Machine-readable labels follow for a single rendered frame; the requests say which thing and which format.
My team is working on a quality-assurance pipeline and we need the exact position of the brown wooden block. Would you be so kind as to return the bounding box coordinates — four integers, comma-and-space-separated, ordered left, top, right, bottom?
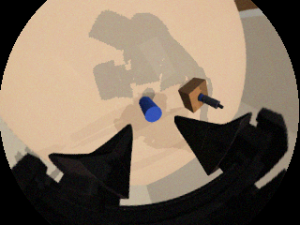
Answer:
177, 78, 207, 113

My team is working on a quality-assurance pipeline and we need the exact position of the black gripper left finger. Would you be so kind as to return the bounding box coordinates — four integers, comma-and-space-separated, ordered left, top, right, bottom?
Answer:
49, 124, 132, 199

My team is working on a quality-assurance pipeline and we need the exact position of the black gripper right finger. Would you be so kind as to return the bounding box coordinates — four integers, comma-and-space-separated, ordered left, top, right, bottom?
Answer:
173, 112, 251, 176

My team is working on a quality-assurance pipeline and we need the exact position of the grey marker with blue band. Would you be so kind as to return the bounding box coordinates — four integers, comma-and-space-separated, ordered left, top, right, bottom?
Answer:
198, 94, 224, 109

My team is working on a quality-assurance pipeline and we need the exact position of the blue marker cap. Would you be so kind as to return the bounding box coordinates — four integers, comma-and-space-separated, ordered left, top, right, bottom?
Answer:
139, 97, 162, 121

